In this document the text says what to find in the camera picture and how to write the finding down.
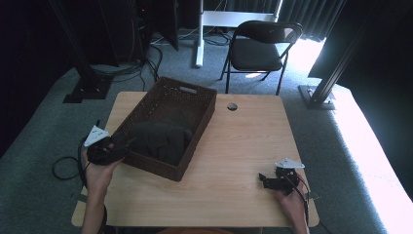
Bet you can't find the dark computer cabinet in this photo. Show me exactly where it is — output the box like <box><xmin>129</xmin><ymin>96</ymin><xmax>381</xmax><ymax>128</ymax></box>
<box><xmin>95</xmin><ymin>0</ymin><xmax>180</xmax><ymax>68</ymax></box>

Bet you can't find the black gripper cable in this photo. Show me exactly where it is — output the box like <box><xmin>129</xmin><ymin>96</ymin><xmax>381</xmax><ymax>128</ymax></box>
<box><xmin>282</xmin><ymin>173</ymin><xmax>312</xmax><ymax>226</ymax></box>
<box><xmin>51</xmin><ymin>120</ymin><xmax>109</xmax><ymax>234</ymax></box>

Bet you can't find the bundle of floor cables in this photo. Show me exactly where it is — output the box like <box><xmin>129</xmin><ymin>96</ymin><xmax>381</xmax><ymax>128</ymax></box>
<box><xmin>90</xmin><ymin>19</ymin><xmax>235</xmax><ymax>93</ymax></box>

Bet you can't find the black folding chair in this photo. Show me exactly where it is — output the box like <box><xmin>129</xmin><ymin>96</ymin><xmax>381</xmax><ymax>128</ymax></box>
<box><xmin>219</xmin><ymin>19</ymin><xmax>304</xmax><ymax>97</ymax></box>

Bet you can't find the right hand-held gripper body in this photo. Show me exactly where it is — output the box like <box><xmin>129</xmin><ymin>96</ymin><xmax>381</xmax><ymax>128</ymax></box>
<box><xmin>268</xmin><ymin>157</ymin><xmax>306</xmax><ymax>197</ymax></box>

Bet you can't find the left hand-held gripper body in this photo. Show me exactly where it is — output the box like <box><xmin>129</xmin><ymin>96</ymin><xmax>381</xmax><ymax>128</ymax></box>
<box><xmin>83</xmin><ymin>125</ymin><xmax>129</xmax><ymax>166</ymax></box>

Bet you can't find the dark cloth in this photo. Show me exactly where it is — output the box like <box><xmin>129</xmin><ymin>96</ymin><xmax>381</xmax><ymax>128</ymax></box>
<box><xmin>129</xmin><ymin>118</ymin><xmax>194</xmax><ymax>167</ymax></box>

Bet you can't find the person's left hand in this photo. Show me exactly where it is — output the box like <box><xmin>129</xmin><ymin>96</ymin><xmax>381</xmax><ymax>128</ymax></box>
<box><xmin>82</xmin><ymin>143</ymin><xmax>125</xmax><ymax>197</ymax></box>

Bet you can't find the brown woven basket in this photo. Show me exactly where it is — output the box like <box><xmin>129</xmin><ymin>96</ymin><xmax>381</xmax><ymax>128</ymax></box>
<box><xmin>111</xmin><ymin>76</ymin><xmax>218</xmax><ymax>182</ymax></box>

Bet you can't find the person's right hand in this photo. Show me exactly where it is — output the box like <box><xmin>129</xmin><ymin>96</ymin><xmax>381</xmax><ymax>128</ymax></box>
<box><xmin>275</xmin><ymin>180</ymin><xmax>311</xmax><ymax>226</ymax></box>

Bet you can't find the white desk frame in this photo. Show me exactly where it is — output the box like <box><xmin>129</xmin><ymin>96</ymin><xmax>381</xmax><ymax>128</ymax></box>
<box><xmin>194</xmin><ymin>0</ymin><xmax>284</xmax><ymax>69</ymax></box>

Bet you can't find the black metal stand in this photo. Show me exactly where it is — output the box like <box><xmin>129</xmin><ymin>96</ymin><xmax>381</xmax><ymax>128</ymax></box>
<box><xmin>297</xmin><ymin>0</ymin><xmax>378</xmax><ymax>111</ymax></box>
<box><xmin>48</xmin><ymin>0</ymin><xmax>115</xmax><ymax>105</ymax></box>

